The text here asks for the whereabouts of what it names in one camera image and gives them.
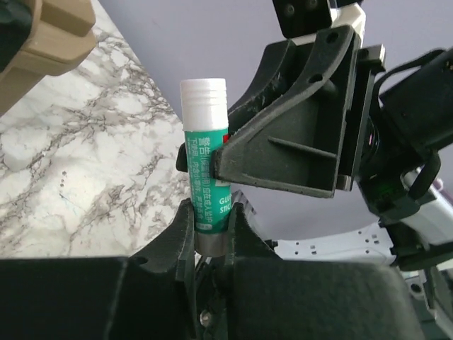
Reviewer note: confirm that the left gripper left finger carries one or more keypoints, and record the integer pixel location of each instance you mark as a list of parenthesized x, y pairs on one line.
[(150, 295)]

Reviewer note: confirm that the green white glue stick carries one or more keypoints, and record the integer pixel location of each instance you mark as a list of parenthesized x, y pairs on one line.
[(206, 129)]

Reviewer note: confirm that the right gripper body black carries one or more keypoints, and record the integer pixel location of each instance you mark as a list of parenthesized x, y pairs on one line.
[(370, 62)]

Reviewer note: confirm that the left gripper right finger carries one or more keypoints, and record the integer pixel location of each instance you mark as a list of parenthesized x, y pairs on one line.
[(271, 298)]

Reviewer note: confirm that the tan plastic toolbox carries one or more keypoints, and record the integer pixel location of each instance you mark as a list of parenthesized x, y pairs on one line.
[(39, 39)]

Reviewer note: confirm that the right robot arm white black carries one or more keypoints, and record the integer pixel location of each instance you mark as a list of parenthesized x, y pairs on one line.
[(315, 120)]

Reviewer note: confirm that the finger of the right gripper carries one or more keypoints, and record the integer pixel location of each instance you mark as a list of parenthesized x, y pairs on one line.
[(290, 159), (276, 78)]

